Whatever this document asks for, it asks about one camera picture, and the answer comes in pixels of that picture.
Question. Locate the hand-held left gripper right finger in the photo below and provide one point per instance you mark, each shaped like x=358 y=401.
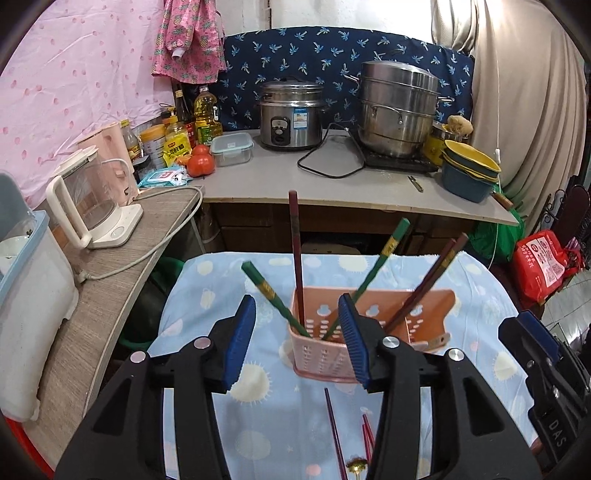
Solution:
x=353 y=341

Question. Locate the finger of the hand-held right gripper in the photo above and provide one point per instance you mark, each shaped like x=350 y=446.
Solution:
x=545 y=332
x=521 y=344

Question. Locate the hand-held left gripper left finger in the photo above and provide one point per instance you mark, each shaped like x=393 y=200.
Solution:
x=240 y=346

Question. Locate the pink plastic utensil basket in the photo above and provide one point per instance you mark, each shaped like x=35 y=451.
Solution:
x=318 y=355

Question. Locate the green chopstick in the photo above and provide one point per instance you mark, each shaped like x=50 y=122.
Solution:
x=388 y=249
x=268 y=290

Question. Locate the maroon chopstick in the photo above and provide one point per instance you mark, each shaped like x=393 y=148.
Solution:
x=295 y=254
x=333 y=429

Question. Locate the red chopstick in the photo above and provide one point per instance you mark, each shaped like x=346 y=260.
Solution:
x=370 y=434
x=365 y=438

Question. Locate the brown chopstick with gold band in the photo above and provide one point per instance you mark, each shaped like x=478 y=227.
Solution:
x=444 y=254

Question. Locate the gold flower spoon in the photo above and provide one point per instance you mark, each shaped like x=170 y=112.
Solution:
x=358 y=464

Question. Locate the red plastic bag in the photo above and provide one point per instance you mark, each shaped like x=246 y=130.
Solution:
x=540 y=263

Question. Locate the light blue printed tablecloth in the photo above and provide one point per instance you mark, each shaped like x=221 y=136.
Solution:
x=277 y=415

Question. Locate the green plastic bag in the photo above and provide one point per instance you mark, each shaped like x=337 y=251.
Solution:
x=501 y=235

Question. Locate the black metal chair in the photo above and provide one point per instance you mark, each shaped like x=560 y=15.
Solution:
x=577 y=207

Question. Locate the wood grain side counter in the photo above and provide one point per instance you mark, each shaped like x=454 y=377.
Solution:
x=138 y=258

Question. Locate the grey kitchen counter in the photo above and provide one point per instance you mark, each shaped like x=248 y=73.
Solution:
x=277 y=184

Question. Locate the blue bowl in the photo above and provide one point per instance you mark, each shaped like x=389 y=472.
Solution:
x=466 y=184

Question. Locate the black induction cooker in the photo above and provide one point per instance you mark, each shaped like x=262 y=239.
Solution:
x=397 y=161

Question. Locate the red tomato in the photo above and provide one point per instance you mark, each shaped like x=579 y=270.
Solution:
x=201 y=165

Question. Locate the wet wipes packet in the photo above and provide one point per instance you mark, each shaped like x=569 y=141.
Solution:
x=161 y=177

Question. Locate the yellow teal bowl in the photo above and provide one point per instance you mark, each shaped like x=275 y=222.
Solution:
x=471 y=157

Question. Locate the clear food container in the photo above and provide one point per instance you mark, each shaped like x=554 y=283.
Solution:
x=231 y=150

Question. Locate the white storage box blue lid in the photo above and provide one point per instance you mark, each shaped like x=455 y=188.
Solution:
x=37 y=323

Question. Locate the white electric glass kettle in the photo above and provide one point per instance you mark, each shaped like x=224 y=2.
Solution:
x=92 y=203

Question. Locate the yellow seasoning packet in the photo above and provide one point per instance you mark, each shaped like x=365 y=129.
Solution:
x=178 y=146

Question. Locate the yellow tin can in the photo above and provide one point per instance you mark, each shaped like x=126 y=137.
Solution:
x=152 y=147

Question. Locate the tan lumpy object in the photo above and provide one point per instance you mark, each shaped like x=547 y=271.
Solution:
x=460 y=124

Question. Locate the jar with yellow lid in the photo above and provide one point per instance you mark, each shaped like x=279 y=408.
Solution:
x=130 y=143

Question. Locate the steel rice cooker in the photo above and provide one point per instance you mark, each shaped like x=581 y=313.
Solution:
x=288 y=120

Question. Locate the cooking oil bottle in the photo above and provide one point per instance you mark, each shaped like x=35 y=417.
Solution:
x=207 y=115

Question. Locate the steel steamer pot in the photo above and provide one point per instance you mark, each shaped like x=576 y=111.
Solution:
x=397 y=110

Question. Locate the pink appliance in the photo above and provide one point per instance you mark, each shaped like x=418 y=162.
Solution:
x=113 y=143

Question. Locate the beige curtain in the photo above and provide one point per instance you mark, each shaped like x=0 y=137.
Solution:
x=531 y=92

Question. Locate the dark sauce bottle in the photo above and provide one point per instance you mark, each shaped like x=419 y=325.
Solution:
x=182 y=110

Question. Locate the red plastic basin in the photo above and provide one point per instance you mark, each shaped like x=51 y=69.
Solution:
x=23 y=454

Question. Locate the navy printed cloth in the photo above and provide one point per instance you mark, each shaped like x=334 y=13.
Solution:
x=286 y=55

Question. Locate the pink dotted sheet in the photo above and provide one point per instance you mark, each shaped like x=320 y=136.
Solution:
x=83 y=78

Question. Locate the pink patterned garment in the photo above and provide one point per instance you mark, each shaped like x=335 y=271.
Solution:
x=184 y=37

